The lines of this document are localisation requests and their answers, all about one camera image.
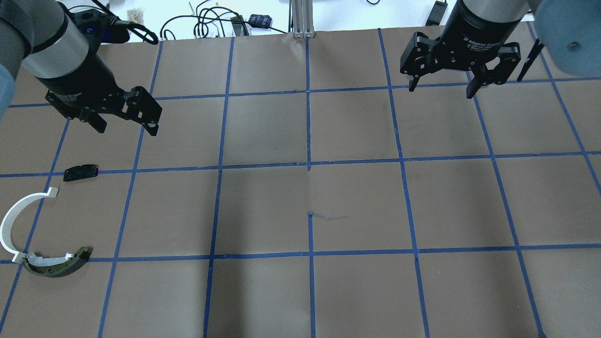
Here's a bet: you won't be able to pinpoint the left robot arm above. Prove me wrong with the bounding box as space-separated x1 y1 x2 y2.
0 0 162 136

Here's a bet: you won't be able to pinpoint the small black plastic part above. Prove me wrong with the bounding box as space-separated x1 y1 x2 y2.
63 163 99 182

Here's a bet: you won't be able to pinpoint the black power adapter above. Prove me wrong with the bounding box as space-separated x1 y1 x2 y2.
247 14 273 29

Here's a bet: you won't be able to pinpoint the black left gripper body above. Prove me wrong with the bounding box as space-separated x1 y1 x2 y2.
45 59 162 127

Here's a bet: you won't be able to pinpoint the black pen-like tool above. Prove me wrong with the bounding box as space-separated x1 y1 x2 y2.
516 38 545 83

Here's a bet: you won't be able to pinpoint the white curved plastic arc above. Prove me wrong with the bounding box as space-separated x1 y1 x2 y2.
0 187 75 267

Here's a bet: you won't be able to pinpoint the black adapter top right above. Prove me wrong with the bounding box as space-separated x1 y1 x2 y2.
425 0 448 26

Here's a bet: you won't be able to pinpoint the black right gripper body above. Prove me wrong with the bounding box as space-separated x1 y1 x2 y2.
400 0 522 86

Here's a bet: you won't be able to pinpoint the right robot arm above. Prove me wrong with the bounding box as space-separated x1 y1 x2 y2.
400 0 601 99

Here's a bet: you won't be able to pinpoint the aluminium extrusion post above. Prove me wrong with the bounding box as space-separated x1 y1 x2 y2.
288 0 315 39

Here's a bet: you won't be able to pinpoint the beige crumpled paper bits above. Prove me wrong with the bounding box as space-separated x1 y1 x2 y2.
127 8 144 25

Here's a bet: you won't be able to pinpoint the black cable bundle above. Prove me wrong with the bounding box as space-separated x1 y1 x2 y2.
159 0 287 40

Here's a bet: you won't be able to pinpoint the dark green curved bracket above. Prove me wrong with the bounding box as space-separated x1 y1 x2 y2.
22 246 93 278

